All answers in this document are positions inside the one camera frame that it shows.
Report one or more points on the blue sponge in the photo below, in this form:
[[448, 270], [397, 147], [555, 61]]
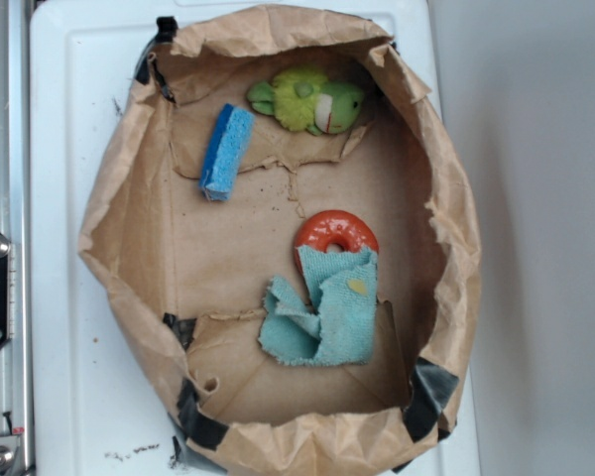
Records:
[[228, 145]]

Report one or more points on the brown paper lined bin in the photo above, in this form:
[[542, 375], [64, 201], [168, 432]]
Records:
[[185, 277]]

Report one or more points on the teal terry cloth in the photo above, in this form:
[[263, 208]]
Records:
[[337, 326]]

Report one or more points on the green plush fish toy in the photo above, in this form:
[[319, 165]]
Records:
[[303, 98]]

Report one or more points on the white plastic tray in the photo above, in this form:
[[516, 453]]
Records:
[[95, 412]]

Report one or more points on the orange ring toy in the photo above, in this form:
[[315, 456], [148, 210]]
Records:
[[334, 227]]

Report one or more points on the aluminium frame rail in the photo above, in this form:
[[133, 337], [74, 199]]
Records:
[[17, 431]]

